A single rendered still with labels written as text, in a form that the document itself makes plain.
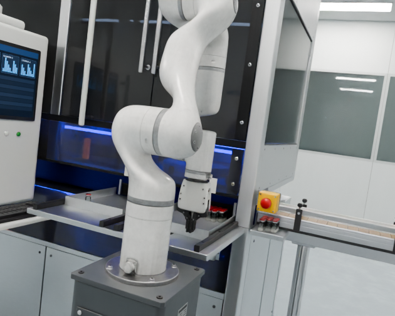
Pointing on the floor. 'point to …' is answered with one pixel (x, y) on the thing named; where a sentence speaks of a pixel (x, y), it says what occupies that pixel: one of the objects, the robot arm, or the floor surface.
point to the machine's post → (253, 154)
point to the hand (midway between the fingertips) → (190, 226)
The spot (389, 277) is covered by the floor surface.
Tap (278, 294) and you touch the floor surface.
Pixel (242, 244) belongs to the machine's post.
